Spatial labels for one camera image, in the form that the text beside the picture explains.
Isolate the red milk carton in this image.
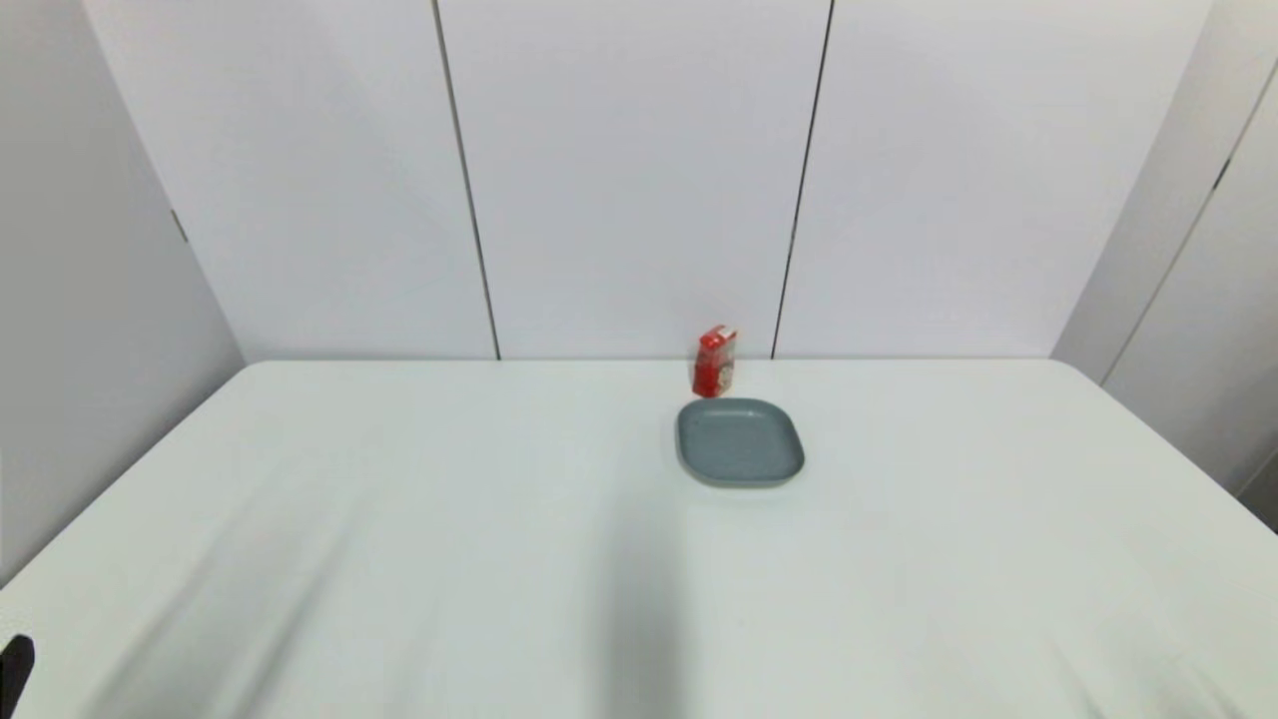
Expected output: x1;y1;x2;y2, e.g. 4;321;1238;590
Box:
691;325;740;399

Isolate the grey square plate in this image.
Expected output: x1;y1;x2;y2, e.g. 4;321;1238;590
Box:
675;397;806;489

